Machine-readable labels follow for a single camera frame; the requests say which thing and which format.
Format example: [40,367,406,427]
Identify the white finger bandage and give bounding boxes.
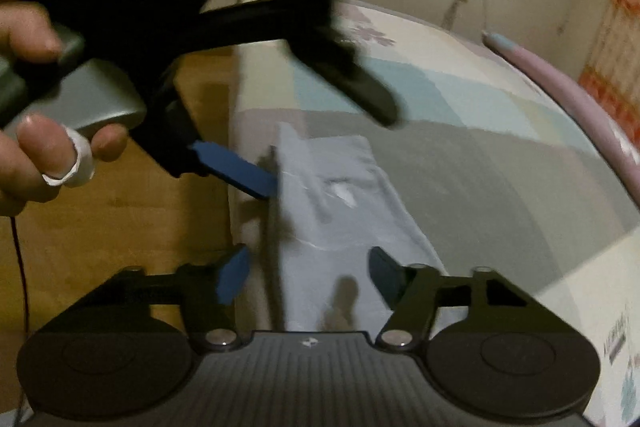
[41,126,96,189]

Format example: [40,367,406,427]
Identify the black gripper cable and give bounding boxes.
[8,213,33,427]

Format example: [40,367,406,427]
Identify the person's left hand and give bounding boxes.
[0,1,130,218]

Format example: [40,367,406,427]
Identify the purple floral rolled quilt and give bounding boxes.
[483,31,640,206]

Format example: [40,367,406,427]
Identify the beige and red curtain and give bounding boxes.
[578,0,640,144]

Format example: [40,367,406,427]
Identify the patchwork pastel bed sheet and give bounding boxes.
[231,4,639,426]

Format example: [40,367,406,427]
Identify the grey patterned pyjama trousers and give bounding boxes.
[271,123,444,335]

